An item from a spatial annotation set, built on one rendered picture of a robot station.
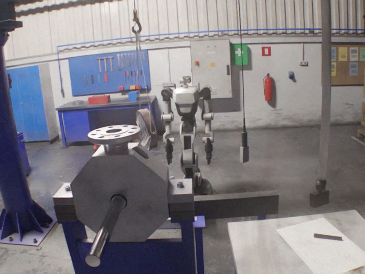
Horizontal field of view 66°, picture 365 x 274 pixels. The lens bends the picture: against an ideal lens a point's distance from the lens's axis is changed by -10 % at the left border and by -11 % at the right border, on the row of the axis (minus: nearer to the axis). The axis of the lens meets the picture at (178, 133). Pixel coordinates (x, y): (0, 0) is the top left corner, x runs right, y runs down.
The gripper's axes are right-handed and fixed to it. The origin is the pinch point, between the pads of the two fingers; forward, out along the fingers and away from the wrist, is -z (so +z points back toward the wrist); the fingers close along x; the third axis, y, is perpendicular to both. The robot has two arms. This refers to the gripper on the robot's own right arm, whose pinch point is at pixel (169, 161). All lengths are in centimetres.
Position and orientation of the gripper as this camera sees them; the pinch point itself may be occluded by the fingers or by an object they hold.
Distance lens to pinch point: 350.0
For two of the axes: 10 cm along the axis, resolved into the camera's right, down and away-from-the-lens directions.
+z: -0.3, -10.0, -0.7
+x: -1.8, 0.7, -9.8
